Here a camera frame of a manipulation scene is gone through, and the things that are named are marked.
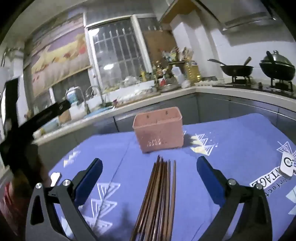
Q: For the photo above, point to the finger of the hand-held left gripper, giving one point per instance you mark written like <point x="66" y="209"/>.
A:
<point x="53" y="110"/>

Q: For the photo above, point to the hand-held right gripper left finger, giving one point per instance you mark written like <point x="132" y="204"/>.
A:
<point x="89" y="180"/>

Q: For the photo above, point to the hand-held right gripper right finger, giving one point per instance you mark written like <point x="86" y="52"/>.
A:
<point x="209" y="178"/>

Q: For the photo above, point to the bundle of wooden chopsticks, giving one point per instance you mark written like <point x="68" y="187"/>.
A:
<point x="157" y="204"/>

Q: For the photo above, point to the pink plastic utensil basket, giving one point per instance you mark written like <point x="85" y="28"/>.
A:
<point x="159" y="132"/>

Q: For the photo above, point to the person's left forearm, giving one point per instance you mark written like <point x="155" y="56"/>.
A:
<point x="16" y="199"/>

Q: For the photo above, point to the chrome curved faucet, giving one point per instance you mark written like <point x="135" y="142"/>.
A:
<point x="94" y="92"/>
<point x="77" y="95"/>

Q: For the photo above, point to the blue printed tablecloth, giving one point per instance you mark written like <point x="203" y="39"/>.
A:
<point x="231" y="143"/>

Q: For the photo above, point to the printed window blind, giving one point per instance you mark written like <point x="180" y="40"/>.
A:
<point x="60" y="53"/>

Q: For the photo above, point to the grey kitchen cabinets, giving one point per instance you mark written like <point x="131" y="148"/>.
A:
<point x="208" y="104"/>

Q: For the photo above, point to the small white device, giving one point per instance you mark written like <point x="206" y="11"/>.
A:
<point x="286" y="166"/>

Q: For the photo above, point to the barred kitchen window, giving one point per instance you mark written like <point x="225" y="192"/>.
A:
<point x="115" y="51"/>

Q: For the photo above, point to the white egg tray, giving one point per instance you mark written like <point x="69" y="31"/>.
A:
<point x="207" y="83"/>

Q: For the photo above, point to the white kitchen countertop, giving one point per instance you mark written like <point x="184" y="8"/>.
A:
<point x="161" y="95"/>

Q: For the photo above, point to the black gas stove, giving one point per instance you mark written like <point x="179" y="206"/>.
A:
<point x="254" y="88"/>

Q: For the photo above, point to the white plastic bottle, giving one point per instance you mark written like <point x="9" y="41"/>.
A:
<point x="178" y="75"/>

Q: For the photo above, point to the yellow cooking oil bottle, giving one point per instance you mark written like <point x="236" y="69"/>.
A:
<point x="192" y="71"/>

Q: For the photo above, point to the cluster of condiment bottles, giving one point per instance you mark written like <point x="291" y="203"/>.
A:
<point x="166" y="64"/>

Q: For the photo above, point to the wooden cutting board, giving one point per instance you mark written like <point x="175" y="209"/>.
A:
<point x="159" y="45"/>

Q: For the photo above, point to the black round wok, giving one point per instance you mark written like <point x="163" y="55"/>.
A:
<point x="277" y="70"/>

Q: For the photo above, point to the steel wok lid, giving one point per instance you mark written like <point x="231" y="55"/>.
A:
<point x="277" y="59"/>

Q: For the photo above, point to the steel range hood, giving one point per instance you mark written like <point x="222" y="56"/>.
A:
<point x="242" y="14"/>

